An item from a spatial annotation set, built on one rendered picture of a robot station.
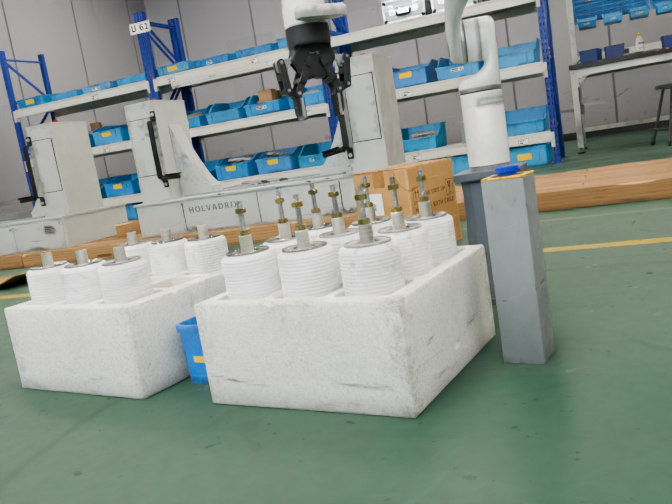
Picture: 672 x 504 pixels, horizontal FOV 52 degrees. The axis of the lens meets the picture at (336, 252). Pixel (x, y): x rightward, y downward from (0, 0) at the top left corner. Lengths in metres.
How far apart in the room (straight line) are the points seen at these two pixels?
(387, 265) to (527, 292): 0.26
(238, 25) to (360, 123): 7.64
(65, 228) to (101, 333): 2.87
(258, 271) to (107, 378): 0.41
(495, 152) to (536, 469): 0.85
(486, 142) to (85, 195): 3.19
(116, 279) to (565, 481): 0.88
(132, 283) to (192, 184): 2.50
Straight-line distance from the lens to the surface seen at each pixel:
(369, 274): 1.02
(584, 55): 6.50
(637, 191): 2.97
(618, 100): 9.37
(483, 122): 1.54
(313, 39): 1.18
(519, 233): 1.13
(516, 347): 1.19
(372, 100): 3.24
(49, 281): 1.55
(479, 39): 1.55
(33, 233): 4.39
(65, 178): 4.28
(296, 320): 1.07
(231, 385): 1.19
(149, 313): 1.34
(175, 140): 3.87
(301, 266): 1.08
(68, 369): 1.50
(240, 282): 1.15
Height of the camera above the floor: 0.41
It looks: 9 degrees down
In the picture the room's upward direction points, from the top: 9 degrees counter-clockwise
